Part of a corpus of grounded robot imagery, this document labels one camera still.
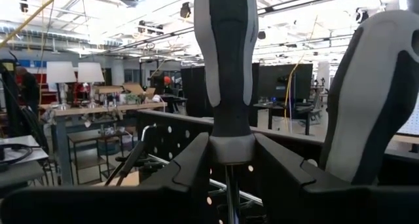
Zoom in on small shelf cart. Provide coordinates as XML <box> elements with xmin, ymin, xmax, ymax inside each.
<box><xmin>67</xmin><ymin>127</ymin><xmax>138</xmax><ymax>185</ymax></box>

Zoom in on black desk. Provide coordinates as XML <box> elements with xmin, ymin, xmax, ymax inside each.
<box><xmin>253</xmin><ymin>101</ymin><xmax>323</xmax><ymax>136</ymax></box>

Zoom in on wooden workbench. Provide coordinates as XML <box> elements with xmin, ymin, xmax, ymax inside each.
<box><xmin>38</xmin><ymin>101</ymin><xmax>168</xmax><ymax>187</ymax></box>

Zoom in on black pegboard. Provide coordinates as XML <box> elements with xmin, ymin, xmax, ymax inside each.
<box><xmin>136</xmin><ymin>109</ymin><xmax>419</xmax><ymax>224</ymax></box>

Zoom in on white shade table lamp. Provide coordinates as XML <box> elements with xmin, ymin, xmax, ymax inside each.
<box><xmin>46</xmin><ymin>60</ymin><xmax>77</xmax><ymax>111</ymax></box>
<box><xmin>77</xmin><ymin>62</ymin><xmax>105</xmax><ymax>109</ymax></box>

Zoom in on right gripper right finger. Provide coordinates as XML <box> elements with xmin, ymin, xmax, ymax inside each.
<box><xmin>254</xmin><ymin>133</ymin><xmax>419</xmax><ymax>224</ymax></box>

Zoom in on yellow hanging cable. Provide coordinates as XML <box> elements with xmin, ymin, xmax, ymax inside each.
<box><xmin>283</xmin><ymin>53</ymin><xmax>310</xmax><ymax>133</ymax></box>

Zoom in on grey side table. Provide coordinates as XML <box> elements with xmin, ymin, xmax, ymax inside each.
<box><xmin>0</xmin><ymin>134</ymin><xmax>50</xmax><ymax>198</ymax></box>

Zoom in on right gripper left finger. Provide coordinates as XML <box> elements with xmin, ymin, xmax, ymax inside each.
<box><xmin>0</xmin><ymin>132</ymin><xmax>212</xmax><ymax>224</ymax></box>

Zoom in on yellow ceiling cable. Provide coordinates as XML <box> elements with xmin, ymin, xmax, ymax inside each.
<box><xmin>0</xmin><ymin>0</ymin><xmax>64</xmax><ymax>50</ymax></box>

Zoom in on black equipment stand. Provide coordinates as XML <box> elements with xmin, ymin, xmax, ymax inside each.
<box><xmin>0</xmin><ymin>52</ymin><xmax>50</xmax><ymax>153</ymax></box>

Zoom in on black monitor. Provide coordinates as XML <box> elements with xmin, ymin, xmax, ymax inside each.
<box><xmin>258</xmin><ymin>63</ymin><xmax>314</xmax><ymax>102</ymax></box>

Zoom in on cardboard box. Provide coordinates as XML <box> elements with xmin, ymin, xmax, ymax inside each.
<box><xmin>121</xmin><ymin>82</ymin><xmax>157</xmax><ymax>101</ymax></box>

